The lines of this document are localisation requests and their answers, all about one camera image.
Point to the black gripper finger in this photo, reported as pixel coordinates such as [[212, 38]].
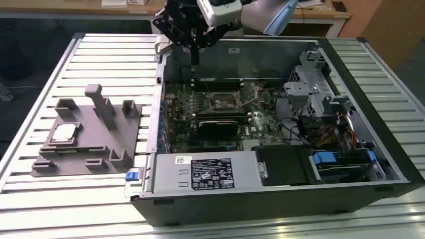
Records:
[[212, 37], [165, 30]]

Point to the silver square CPU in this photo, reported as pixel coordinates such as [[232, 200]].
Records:
[[65, 133]]

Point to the white case sticker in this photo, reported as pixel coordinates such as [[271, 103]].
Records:
[[233, 50]]

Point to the small white box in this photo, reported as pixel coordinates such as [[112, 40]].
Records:
[[137, 2]]

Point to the thin metal locking lever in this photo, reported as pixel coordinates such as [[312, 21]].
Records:
[[251, 101]]

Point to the wooden desk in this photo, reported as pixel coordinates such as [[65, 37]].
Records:
[[65, 10]]

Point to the silver metal drive cage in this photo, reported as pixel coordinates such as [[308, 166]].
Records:
[[299, 92]]

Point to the black graphics card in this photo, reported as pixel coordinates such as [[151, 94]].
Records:
[[217, 129]]

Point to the green motherboard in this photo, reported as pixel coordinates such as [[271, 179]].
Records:
[[265, 123]]

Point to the silver chipset heatsink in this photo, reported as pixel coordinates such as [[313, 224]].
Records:
[[251, 144]]

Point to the grey plastic parts rack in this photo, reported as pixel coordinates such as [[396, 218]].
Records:
[[96, 139]]

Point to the wooden cabinet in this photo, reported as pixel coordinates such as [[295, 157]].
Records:
[[392, 25]]

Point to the grey chair base leg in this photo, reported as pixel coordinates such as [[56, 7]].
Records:
[[7, 93]]

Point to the black plastic shroud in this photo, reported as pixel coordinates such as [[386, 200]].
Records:
[[281, 164]]

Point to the silver power supply box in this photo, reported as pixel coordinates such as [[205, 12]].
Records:
[[165, 171]]

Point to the blue case latch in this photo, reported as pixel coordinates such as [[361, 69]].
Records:
[[132, 174]]

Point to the blue disk carrier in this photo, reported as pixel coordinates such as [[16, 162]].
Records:
[[324, 158]]

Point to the black open PC case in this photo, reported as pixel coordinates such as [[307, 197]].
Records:
[[252, 206]]

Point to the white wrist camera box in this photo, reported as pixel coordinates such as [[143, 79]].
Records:
[[223, 15]]

